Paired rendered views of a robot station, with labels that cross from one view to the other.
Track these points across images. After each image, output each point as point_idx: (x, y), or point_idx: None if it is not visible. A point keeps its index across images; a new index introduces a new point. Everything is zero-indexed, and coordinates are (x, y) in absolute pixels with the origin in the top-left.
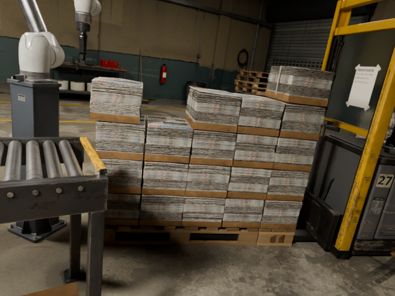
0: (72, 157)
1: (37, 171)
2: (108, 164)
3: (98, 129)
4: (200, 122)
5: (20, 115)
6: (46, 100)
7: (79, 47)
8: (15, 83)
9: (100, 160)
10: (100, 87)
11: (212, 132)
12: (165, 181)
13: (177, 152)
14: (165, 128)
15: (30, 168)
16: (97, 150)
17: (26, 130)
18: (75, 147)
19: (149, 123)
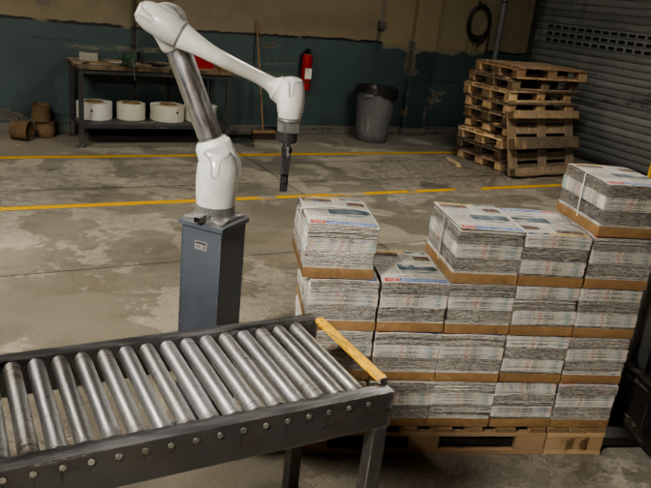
0: (330, 356)
1: (314, 384)
2: (324, 338)
3: (313, 289)
4: (462, 272)
5: (197, 269)
6: (232, 246)
7: (283, 168)
8: (193, 226)
9: (371, 362)
10: (320, 232)
11: (479, 286)
12: (405, 360)
13: (425, 318)
14: (409, 284)
15: (302, 379)
16: None
17: (205, 291)
18: (307, 330)
19: (381, 272)
